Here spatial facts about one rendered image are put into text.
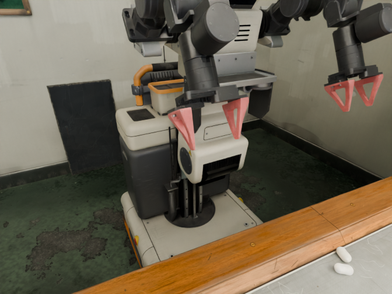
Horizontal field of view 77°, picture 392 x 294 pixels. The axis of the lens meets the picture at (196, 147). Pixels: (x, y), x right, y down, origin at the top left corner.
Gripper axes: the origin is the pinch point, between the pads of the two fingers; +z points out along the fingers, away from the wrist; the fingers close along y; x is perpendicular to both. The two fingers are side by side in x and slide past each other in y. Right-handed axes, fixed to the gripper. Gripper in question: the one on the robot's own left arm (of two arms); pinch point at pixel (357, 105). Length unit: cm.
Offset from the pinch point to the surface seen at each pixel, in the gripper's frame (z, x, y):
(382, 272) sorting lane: 33.7, -9.8, -16.5
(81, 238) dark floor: 47, 127, -78
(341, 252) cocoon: 29.4, -4.9, -21.3
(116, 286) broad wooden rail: 22, 7, -65
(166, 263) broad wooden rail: 22, 7, -56
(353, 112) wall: 10, 84, 130
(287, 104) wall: -9, 150, 130
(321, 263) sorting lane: 30.5, -3.4, -25.9
